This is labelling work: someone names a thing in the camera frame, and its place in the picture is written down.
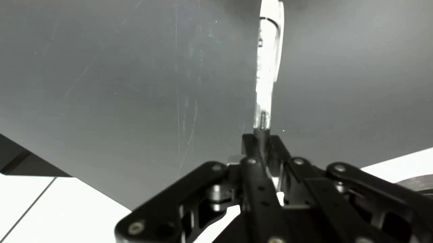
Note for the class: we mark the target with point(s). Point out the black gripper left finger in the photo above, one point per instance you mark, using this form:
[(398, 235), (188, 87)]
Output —
[(251, 197)]

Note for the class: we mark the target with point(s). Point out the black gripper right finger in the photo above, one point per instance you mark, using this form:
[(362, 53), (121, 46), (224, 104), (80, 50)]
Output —
[(342, 203)]

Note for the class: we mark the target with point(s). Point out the white and black pen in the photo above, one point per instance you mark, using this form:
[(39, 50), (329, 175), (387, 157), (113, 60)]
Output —
[(269, 58)]

